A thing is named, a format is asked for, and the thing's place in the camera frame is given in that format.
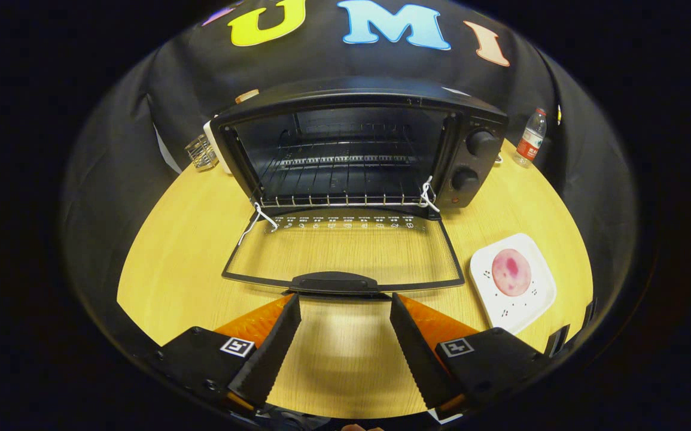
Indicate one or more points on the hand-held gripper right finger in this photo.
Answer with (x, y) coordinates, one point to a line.
(420, 359)

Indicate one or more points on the brown bread slice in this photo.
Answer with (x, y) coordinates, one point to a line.
(247, 96)

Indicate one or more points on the round pink ham slice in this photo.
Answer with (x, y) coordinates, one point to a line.
(511, 272)

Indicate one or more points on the white square plate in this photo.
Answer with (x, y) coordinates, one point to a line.
(518, 311)

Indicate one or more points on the white pop-up toaster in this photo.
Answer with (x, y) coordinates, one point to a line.
(213, 149)

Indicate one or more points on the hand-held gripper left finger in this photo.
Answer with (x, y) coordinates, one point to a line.
(273, 353)

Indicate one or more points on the black toaster oven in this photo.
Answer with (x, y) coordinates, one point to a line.
(375, 94)

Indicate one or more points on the clear water bottle red label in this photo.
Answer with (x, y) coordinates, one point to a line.
(530, 140)

